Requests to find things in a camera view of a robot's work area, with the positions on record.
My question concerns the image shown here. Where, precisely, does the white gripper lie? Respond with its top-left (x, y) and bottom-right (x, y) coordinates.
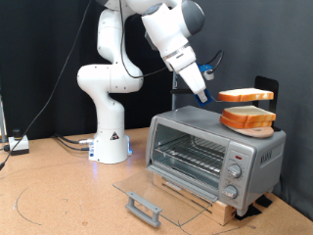
top-left (178, 62), bottom-right (208, 103)

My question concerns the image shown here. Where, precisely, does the toast bread slice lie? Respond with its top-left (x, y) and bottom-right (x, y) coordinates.
top-left (217, 87), bottom-right (275, 103)
top-left (219, 116), bottom-right (274, 130)
top-left (221, 105), bottom-right (277, 124)

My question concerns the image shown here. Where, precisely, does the glass oven door with handle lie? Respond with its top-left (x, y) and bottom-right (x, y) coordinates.
top-left (112, 164), bottom-right (219, 228)

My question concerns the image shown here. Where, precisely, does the silver toaster oven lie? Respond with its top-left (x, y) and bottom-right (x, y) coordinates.
top-left (145, 106), bottom-right (288, 218)

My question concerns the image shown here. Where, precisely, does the silver oven knob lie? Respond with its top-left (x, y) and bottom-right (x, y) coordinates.
top-left (222, 184), bottom-right (239, 200)
top-left (227, 164), bottom-right (243, 179)

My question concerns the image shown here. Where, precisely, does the vertical aluminium pole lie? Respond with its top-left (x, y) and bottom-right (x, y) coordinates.
top-left (170, 70), bottom-right (180, 112)

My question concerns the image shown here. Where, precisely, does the black metal bookend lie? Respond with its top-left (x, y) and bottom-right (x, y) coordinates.
top-left (252, 75), bottom-right (282, 132)

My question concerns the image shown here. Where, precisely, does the round wooden board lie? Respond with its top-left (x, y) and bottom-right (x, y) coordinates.
top-left (224, 124), bottom-right (275, 139)

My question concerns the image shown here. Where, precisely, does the wooden block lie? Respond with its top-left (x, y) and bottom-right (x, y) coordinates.
top-left (152, 172), bottom-right (238, 227)

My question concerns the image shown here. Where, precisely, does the black foam pad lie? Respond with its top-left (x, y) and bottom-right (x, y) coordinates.
top-left (255, 194), bottom-right (274, 209)
top-left (234, 204), bottom-right (262, 221)

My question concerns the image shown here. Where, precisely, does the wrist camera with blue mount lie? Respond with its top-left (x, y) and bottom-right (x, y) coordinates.
top-left (198, 64), bottom-right (215, 81)

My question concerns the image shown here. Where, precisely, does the wire oven rack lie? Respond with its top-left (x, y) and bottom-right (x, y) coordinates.
top-left (153, 135), bottom-right (227, 177)

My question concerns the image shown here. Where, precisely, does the black camera cable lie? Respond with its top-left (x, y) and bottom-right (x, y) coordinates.
top-left (0, 0), bottom-right (225, 170)

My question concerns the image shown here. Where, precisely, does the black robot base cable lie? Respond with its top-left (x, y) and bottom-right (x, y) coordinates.
top-left (52, 132), bottom-right (96, 146)
top-left (53, 135), bottom-right (94, 152)

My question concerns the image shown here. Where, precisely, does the metal frame post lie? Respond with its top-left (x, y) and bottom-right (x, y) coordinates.
top-left (0, 94), bottom-right (7, 145)

